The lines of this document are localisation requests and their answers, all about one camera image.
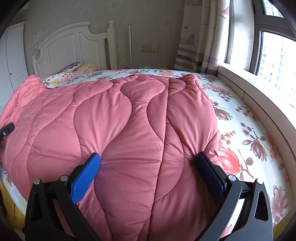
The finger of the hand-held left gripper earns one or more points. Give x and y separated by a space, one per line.
7 129

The window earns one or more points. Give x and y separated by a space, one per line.
277 55

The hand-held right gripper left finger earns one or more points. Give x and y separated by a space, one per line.
86 177

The white wardrobe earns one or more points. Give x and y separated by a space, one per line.
11 64

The thin metal pole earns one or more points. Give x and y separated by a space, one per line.
130 46

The beige window sill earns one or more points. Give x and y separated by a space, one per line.
259 92

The paper wall notice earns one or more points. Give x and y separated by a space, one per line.
38 39

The colourful patterned pillow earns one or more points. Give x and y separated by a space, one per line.
68 67

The patterned striped curtain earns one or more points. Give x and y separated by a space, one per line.
196 37

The white wooden headboard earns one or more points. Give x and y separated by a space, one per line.
69 48

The pink quilted comforter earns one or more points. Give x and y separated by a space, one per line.
129 129

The beige wall socket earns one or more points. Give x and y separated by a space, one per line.
149 48

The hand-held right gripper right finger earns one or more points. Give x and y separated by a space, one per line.
209 177

